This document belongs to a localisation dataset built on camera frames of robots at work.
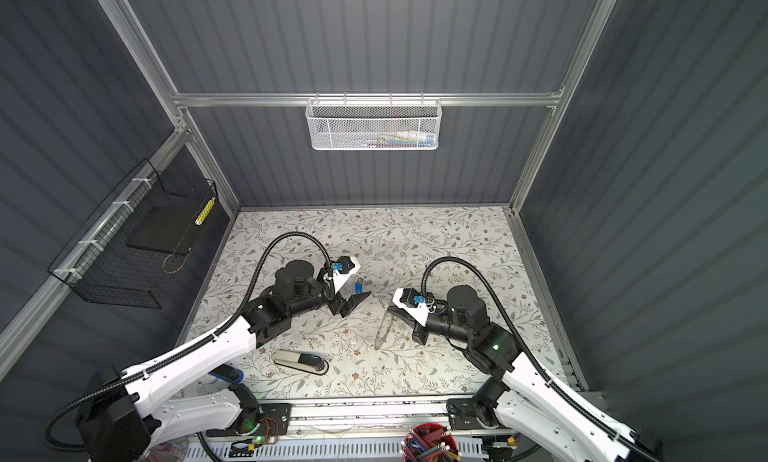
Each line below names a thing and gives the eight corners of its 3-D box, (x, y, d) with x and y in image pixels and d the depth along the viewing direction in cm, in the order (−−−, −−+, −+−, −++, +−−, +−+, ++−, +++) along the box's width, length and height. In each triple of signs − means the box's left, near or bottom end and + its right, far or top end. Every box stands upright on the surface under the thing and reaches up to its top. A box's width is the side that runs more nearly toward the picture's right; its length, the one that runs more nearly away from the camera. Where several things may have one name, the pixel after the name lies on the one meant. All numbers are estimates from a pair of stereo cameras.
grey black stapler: (276, 364, 84) (270, 358, 80) (281, 352, 86) (276, 346, 83) (326, 376, 82) (322, 371, 78) (330, 363, 84) (327, 357, 81)
